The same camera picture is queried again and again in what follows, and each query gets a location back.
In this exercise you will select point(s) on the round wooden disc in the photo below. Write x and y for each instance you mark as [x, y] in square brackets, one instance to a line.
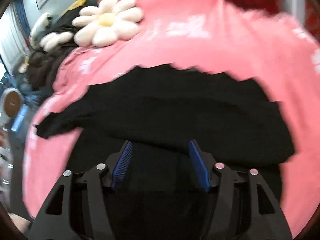
[11, 102]

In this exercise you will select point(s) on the dark brown puffer jacket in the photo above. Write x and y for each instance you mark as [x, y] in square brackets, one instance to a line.
[43, 66]

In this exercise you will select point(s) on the blue bottle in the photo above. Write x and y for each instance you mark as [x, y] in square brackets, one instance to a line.
[19, 118]

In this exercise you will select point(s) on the pink fleece blanket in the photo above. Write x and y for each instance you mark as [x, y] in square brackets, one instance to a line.
[217, 37]

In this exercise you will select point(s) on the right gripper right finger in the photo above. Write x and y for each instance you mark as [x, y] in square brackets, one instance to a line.
[241, 205]

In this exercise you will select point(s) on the yellow and black cloth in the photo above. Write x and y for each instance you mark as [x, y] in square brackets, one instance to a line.
[74, 5]

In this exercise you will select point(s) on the large daisy flower pillow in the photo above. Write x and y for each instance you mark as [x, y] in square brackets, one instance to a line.
[107, 23]

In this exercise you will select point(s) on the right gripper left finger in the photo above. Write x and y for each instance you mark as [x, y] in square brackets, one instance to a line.
[54, 218]

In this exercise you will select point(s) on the black garment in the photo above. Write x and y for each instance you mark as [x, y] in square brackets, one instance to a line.
[161, 109]

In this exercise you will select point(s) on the white plush toy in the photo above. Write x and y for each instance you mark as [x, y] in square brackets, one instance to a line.
[40, 26]

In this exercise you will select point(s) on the small daisy flower pillow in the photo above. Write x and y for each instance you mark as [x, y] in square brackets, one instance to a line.
[51, 40]

